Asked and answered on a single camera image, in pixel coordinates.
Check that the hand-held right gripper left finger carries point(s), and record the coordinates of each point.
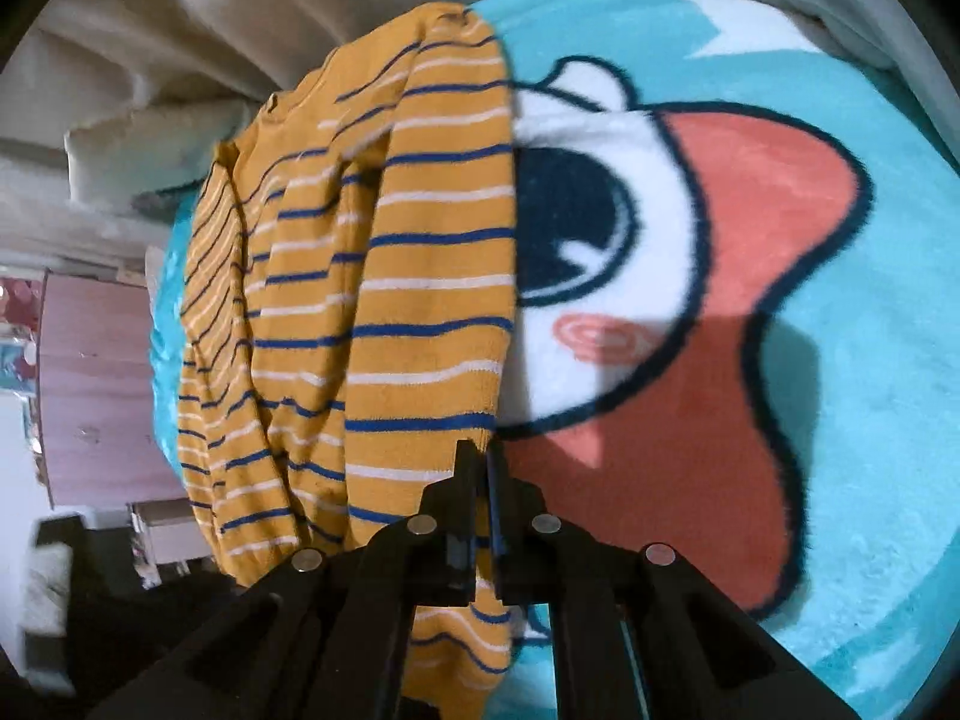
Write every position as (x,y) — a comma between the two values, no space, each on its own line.
(468,484)

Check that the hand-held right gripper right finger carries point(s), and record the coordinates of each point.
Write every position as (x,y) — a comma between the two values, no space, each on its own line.
(496,499)

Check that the yellow striped sweater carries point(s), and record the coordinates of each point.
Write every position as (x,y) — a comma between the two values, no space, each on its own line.
(420,240)

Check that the white drawer unit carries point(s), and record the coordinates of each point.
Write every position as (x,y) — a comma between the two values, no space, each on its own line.
(169,540)

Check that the turquoise cartoon printed blanket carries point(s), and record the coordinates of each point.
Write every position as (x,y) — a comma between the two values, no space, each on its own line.
(862,390)

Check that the pink cabinet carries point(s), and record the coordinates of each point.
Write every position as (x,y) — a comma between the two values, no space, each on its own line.
(97,360)

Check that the cream floral pillow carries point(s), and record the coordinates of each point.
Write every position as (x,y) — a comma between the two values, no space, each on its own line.
(150,150)

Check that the beige curtain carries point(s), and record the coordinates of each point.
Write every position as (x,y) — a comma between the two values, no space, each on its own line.
(247,7)

